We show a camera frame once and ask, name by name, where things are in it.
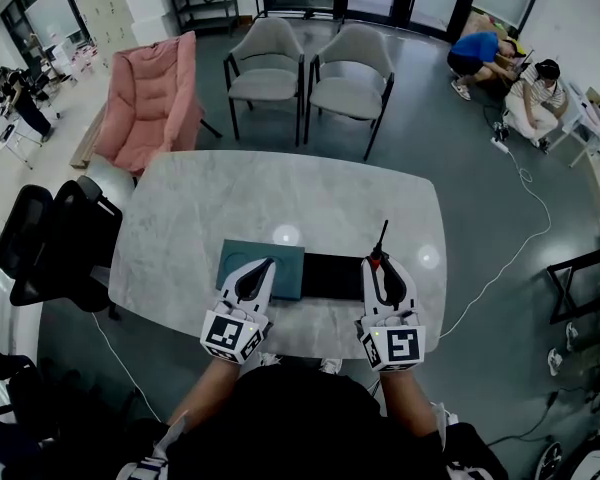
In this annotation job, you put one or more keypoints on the person's right forearm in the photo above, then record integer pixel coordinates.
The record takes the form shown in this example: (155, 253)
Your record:
(405, 398)

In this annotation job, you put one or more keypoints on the black and orange screwdriver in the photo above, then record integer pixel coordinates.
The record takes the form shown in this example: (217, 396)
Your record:
(375, 263)

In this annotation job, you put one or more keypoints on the dark swivel chair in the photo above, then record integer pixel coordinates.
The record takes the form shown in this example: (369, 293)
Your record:
(10, 383)

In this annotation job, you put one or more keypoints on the person's left forearm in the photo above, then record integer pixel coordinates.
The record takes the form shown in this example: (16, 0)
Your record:
(207, 390)

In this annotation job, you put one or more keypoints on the wooden plank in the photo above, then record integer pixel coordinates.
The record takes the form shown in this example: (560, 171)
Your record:
(86, 140)

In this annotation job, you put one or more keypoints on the pair of white sneakers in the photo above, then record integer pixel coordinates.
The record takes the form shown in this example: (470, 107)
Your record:
(560, 350)

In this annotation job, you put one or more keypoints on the stack of white foam boxes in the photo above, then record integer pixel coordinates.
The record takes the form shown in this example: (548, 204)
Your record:
(147, 8)

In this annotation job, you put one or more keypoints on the white side table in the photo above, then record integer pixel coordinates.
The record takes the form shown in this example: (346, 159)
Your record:
(585, 118)

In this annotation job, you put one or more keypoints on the black frame stool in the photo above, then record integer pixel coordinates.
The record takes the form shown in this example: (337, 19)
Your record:
(577, 288)

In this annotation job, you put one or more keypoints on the beige locker cabinet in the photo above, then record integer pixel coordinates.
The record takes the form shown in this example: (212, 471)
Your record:
(102, 13)

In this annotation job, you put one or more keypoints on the white power strip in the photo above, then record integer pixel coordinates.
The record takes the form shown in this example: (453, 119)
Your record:
(500, 144)

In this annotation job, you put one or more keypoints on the person's white shoe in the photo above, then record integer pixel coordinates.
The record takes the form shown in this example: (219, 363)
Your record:
(331, 365)
(270, 359)

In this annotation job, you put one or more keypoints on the person's black shirt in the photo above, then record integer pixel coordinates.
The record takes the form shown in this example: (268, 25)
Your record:
(300, 428)

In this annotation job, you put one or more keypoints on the grey chair with black legs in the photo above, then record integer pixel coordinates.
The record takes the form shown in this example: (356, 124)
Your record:
(265, 68)
(352, 78)

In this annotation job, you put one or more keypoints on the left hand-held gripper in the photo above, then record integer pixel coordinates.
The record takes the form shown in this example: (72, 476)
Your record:
(227, 335)

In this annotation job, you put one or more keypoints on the black mesh office chair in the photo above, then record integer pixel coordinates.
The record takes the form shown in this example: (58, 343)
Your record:
(55, 248)

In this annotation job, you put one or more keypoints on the black metal shelf table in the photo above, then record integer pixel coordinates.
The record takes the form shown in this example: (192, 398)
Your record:
(205, 3)

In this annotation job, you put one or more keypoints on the black box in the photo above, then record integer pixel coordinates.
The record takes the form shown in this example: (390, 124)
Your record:
(332, 275)

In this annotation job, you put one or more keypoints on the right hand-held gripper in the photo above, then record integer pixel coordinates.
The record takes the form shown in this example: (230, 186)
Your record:
(400, 345)

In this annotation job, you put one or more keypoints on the pink padded armchair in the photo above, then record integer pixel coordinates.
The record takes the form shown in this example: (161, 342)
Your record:
(147, 103)

